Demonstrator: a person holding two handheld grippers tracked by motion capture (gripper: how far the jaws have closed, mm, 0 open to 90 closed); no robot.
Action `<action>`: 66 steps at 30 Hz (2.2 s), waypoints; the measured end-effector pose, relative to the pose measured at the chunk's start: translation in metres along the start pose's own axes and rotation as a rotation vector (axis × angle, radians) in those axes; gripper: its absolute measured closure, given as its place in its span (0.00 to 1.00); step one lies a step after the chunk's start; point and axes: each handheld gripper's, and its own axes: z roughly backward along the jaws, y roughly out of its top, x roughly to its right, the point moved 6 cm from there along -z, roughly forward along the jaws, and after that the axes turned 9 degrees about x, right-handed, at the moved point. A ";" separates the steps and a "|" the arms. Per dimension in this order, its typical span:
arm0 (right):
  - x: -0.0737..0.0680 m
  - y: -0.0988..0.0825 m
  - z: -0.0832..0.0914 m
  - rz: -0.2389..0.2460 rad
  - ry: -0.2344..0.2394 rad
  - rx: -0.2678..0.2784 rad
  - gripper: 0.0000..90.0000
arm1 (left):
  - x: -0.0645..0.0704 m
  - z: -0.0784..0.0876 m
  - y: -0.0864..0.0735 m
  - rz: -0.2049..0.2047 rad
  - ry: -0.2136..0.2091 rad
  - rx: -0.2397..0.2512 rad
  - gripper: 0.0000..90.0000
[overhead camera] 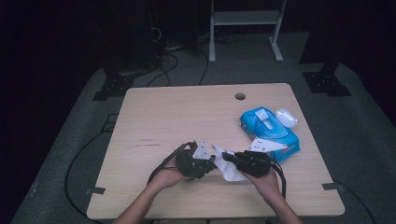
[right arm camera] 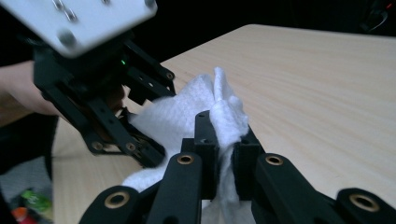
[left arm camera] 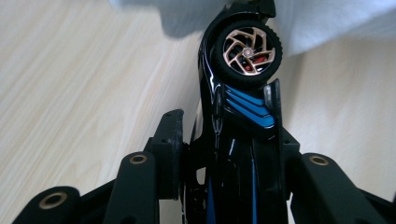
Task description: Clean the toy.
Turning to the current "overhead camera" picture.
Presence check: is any blue wet wipe pack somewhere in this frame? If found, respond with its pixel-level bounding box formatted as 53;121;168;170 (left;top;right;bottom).
239;105;302;163

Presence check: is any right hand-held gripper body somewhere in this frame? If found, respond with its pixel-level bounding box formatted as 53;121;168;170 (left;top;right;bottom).
234;137;288;179

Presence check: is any hand-held gripper cable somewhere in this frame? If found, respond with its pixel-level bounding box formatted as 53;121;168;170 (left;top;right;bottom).
148;141;191;185
270;161;288;200

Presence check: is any black floor cable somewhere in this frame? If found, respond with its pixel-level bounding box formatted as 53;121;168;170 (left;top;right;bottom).
146;52;180;88
334;178;377;224
64;130;108;224
198;49;210;87

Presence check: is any black stand base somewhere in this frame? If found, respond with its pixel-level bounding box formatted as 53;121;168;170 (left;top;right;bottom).
92;66;134;102
300;59;353;97

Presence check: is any person's left hand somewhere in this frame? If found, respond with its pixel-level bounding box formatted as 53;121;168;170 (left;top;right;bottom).
148;158;191;192

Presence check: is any white wet wipe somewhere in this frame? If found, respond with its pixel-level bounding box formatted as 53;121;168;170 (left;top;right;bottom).
211;143;249;183

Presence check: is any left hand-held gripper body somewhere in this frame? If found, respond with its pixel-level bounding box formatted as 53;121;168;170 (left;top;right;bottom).
175;140;217;181

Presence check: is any person's right hand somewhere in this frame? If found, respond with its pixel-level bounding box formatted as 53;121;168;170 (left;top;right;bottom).
244;167;283;203

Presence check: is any dark equipment cabinet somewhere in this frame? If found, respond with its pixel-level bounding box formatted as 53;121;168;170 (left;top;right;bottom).
102;0;163;70

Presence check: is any right hand-held gripper cable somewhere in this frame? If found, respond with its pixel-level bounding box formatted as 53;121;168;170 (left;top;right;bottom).
270;161;288;200

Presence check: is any white metal stand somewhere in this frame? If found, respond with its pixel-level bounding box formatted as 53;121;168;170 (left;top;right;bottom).
208;0;285;64

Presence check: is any left hand-held gripper cable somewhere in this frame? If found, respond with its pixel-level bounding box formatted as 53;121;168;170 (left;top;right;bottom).
148;141;191;185

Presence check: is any grey tape piece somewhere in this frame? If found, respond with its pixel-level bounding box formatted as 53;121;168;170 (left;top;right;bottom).
85;186;106;196
321;182;345;191

